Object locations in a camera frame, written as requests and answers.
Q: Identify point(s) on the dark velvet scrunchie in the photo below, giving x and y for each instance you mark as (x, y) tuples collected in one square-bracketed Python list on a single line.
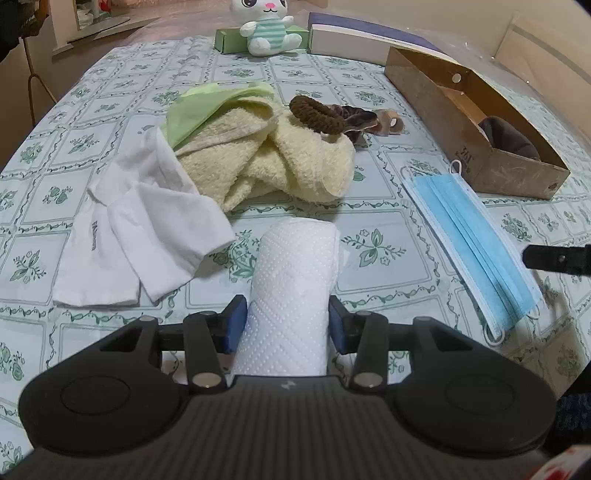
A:
[(355, 122)]

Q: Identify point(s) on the red and white cloth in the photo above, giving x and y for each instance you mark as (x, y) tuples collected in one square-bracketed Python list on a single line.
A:
[(563, 466)]

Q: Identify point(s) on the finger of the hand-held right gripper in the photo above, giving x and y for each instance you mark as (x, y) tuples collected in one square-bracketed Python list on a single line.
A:
[(558, 259)]

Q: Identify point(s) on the brown cardboard box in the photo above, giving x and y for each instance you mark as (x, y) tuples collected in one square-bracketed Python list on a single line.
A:
[(508, 170)]

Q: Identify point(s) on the dark grey cloth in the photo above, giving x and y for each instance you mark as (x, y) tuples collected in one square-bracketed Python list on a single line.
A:
[(503, 136)]

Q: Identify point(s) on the yellow terry towel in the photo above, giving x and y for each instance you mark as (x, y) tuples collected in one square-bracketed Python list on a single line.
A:
[(295, 161)]

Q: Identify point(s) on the plastic-wrapped beige board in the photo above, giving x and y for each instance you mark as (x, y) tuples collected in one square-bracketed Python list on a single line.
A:
[(545, 50)]

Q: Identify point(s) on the small green box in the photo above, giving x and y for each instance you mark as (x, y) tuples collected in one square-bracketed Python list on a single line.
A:
[(226, 39)]

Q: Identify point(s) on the white paper towel roll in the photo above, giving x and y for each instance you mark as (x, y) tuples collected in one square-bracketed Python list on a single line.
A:
[(291, 286)]

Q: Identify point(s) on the purple and white box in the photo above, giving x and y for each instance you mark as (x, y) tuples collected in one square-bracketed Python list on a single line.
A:
[(341, 44)]

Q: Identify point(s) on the blue face mask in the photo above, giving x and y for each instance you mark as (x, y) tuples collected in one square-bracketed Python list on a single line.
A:
[(475, 230)]

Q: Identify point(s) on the brown fuzzy scrunchie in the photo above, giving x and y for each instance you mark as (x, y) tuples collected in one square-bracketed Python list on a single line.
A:
[(314, 113)]

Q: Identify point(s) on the green floral tablecloth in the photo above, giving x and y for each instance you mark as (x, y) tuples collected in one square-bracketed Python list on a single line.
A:
[(392, 217)]

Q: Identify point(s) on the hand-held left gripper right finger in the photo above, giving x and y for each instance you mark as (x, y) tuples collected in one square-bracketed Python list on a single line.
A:
[(337, 328)]

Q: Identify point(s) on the beige scrunchie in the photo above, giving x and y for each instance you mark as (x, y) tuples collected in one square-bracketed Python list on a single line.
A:
[(392, 122)]

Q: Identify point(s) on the light green cloth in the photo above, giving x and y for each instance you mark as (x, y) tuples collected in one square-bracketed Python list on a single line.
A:
[(194, 110)]

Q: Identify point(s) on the white plush bunny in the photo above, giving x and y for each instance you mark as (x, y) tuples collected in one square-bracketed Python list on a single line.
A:
[(270, 32)]

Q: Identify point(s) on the grey flat board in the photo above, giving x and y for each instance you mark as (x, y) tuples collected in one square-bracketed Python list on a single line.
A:
[(111, 30)]

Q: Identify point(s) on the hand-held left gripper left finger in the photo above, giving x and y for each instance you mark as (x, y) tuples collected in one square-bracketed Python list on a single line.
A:
[(235, 325)]

